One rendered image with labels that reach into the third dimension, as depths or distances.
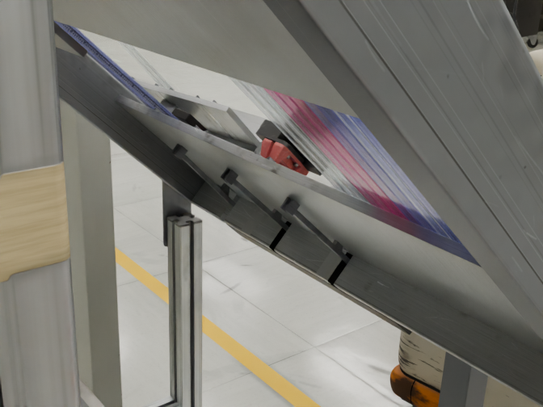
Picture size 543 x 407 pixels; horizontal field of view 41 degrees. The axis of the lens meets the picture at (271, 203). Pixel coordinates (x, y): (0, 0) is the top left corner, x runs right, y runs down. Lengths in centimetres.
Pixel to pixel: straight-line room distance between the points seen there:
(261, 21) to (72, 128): 83
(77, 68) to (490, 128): 70
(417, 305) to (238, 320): 137
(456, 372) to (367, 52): 115
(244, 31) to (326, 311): 182
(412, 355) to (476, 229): 138
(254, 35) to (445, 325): 44
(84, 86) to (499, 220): 70
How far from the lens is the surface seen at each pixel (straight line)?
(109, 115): 96
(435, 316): 76
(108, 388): 139
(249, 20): 38
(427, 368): 167
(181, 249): 110
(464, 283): 62
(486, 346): 73
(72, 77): 93
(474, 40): 27
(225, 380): 186
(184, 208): 113
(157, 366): 192
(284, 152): 99
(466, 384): 135
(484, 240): 31
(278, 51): 39
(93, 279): 126
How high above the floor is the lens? 107
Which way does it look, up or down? 21 degrees down
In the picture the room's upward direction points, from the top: 2 degrees clockwise
